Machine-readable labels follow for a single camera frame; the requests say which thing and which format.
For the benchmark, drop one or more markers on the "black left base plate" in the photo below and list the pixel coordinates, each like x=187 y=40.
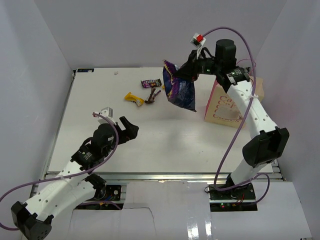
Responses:
x=109 y=193

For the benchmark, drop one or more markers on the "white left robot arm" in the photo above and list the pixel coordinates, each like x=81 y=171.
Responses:
x=76 y=183

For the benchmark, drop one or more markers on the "yellow candy bar left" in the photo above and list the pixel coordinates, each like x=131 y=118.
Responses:
x=134 y=99

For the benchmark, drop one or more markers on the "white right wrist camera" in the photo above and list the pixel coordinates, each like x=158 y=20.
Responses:
x=198 y=41

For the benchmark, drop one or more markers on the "brown candy wrapper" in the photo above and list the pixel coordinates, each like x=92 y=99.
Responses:
x=153 y=94

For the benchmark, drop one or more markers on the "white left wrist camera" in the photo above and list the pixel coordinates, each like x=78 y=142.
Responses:
x=106 y=113

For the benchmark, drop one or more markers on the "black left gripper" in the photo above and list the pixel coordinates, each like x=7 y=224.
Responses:
x=129 y=133

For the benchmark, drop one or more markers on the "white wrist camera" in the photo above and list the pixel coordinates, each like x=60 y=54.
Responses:
x=106 y=113
x=198 y=41

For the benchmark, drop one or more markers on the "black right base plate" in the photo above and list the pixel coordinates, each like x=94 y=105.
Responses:
x=245 y=193

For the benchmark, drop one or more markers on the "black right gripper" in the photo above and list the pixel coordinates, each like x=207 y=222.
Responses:
x=190 y=70

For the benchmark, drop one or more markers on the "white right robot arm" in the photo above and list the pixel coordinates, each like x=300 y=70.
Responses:
x=268 y=141

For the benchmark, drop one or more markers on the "large blue snack bag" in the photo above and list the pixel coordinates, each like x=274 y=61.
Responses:
x=179 y=92

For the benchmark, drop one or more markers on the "beige paper cakes bag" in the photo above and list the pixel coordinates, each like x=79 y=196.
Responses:
x=221 y=109

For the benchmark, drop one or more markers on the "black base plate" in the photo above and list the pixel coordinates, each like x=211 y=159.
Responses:
x=245 y=193
x=109 y=193

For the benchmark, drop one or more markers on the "purple candy bag small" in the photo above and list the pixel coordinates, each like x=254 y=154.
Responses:
x=151 y=83

